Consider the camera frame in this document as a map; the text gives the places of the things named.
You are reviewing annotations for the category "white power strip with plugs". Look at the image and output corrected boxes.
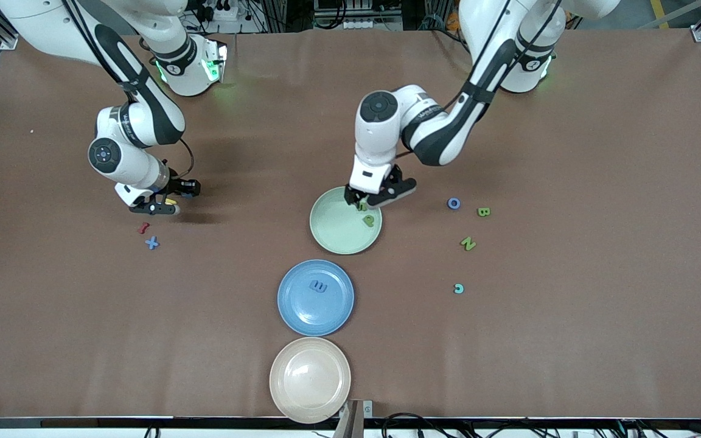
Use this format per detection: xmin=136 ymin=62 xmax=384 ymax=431
xmin=195 ymin=0 xmax=242 ymax=22

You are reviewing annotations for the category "long white power strip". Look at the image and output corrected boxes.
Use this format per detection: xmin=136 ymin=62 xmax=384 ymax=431
xmin=340 ymin=17 xmax=405 ymax=31

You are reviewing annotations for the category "blue plate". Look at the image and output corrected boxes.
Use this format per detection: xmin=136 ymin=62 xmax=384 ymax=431
xmin=277 ymin=259 xmax=355 ymax=337

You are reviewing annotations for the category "brown paper table cover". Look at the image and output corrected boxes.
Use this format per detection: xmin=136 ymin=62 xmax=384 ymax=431
xmin=0 ymin=27 xmax=701 ymax=420

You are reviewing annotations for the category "pile of orange objects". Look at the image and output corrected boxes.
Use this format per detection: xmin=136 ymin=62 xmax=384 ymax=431
xmin=446 ymin=0 xmax=468 ymax=31

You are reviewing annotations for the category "black cable bundle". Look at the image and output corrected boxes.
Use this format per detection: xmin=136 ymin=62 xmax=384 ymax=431
xmin=381 ymin=412 xmax=576 ymax=438

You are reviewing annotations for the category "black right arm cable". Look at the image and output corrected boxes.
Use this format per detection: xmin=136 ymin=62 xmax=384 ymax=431
xmin=61 ymin=0 xmax=197 ymax=180

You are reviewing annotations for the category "grey metal bracket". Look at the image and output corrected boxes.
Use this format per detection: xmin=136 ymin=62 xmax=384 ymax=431
xmin=333 ymin=399 xmax=374 ymax=438

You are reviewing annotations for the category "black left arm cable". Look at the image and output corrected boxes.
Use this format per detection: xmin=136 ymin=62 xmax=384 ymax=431
xmin=394 ymin=0 xmax=564 ymax=160

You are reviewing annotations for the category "pale green plate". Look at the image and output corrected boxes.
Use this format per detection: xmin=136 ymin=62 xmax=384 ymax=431
xmin=309 ymin=186 xmax=383 ymax=256

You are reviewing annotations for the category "beige plate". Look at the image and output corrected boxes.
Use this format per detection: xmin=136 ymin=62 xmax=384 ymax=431
xmin=269 ymin=336 xmax=352 ymax=425

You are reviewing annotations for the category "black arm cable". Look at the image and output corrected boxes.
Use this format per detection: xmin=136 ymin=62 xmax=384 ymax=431
xmin=61 ymin=0 xmax=197 ymax=180
xmin=394 ymin=0 xmax=564 ymax=160

